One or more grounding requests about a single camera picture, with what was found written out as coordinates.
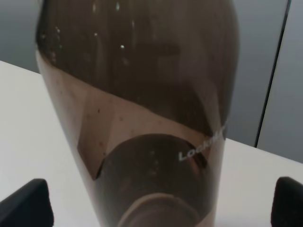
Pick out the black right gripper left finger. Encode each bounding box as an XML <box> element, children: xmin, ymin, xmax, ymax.
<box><xmin>0</xmin><ymin>179</ymin><xmax>54</xmax><ymax>227</ymax></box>

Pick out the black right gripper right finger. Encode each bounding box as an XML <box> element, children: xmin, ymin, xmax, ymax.
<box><xmin>271</xmin><ymin>177</ymin><xmax>303</xmax><ymax>227</ymax></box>

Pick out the brown translucent plastic bottle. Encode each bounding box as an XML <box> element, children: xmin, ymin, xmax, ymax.
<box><xmin>36</xmin><ymin>0</ymin><xmax>239</xmax><ymax>227</ymax></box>

